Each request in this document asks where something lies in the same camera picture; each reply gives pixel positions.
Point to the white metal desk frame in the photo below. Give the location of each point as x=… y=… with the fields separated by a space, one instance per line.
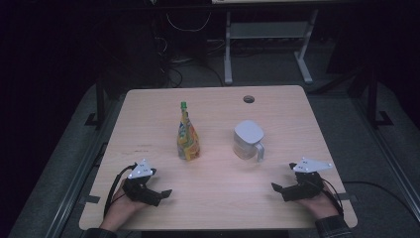
x=228 y=49

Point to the clear jar with white lid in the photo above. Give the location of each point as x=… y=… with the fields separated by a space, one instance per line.
x=247 y=139

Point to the black metal stand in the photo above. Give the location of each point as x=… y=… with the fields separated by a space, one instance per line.
x=100 y=102
x=373 y=99

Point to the person's left hand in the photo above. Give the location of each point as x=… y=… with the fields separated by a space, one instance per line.
x=120 y=210

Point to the grey tape strip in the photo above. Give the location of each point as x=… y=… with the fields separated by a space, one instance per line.
x=350 y=197
x=92 y=199

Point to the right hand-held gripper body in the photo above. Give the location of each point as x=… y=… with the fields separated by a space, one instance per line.
x=302 y=190

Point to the metal floor rail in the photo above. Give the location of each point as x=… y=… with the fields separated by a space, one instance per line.
x=396 y=172
x=71 y=198

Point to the yellow refill pouch green cap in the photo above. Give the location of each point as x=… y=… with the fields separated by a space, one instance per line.
x=188 y=142

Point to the person's right hand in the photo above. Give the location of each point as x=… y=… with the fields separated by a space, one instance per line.
x=322 y=206

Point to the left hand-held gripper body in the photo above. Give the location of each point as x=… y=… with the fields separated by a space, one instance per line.
x=142 y=193

